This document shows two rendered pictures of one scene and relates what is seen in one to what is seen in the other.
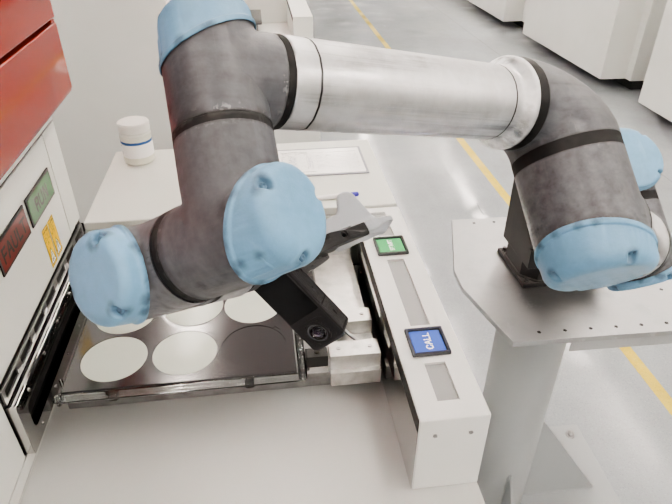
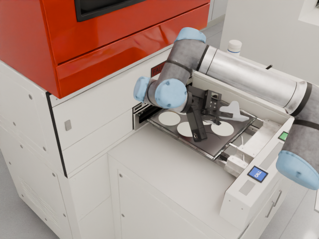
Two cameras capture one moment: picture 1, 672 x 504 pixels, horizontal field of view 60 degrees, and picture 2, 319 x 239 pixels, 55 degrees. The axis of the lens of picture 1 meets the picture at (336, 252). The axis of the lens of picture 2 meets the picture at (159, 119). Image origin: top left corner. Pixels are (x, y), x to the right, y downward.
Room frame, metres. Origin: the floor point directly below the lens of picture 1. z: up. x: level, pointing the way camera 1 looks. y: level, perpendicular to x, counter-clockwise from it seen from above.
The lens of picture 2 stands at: (-0.13, -0.41, 1.78)
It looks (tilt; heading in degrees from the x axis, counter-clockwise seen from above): 39 degrees down; 46
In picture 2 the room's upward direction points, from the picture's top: 3 degrees clockwise
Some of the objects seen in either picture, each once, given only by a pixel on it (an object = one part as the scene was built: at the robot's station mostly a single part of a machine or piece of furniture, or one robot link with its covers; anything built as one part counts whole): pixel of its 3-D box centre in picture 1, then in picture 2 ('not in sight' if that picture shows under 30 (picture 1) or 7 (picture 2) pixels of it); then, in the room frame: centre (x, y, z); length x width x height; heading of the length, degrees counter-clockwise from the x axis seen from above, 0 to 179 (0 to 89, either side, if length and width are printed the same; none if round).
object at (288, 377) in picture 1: (182, 387); (178, 138); (0.61, 0.23, 0.90); 0.37 x 0.01 x 0.01; 97
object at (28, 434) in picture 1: (62, 327); (165, 101); (0.75, 0.46, 0.89); 0.44 x 0.02 x 0.10; 7
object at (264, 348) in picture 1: (190, 310); (202, 118); (0.79, 0.25, 0.90); 0.34 x 0.34 x 0.01; 7
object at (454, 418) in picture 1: (403, 320); (268, 167); (0.77, -0.12, 0.89); 0.55 x 0.09 x 0.14; 7
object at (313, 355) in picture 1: (316, 356); (224, 156); (0.68, 0.03, 0.90); 0.04 x 0.02 x 0.03; 97
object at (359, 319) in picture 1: (346, 321); (247, 153); (0.76, -0.02, 0.89); 0.08 x 0.03 x 0.03; 97
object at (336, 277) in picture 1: (340, 306); (254, 148); (0.84, -0.01, 0.87); 0.36 x 0.08 x 0.03; 7
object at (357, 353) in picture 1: (353, 353); (237, 164); (0.68, -0.03, 0.89); 0.08 x 0.03 x 0.03; 97
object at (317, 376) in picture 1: (227, 383); (196, 147); (0.68, 0.18, 0.84); 0.50 x 0.02 x 0.03; 97
